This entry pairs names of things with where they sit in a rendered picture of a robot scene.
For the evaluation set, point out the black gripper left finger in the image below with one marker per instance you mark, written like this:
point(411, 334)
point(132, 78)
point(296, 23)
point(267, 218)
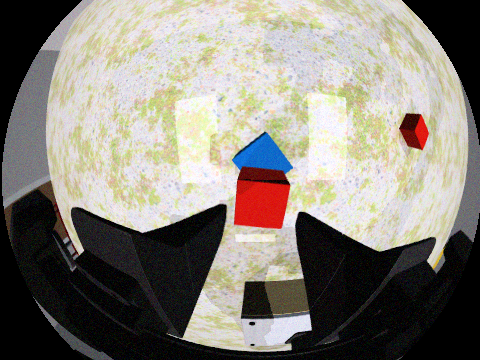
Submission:
point(171, 263)

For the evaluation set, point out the red cube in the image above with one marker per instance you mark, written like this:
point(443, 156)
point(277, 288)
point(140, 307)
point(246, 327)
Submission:
point(261, 197)
point(414, 131)

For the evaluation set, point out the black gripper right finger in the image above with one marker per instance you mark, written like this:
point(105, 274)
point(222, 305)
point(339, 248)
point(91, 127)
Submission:
point(343, 276)

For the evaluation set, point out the blue cube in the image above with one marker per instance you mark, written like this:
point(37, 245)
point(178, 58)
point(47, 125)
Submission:
point(262, 152)

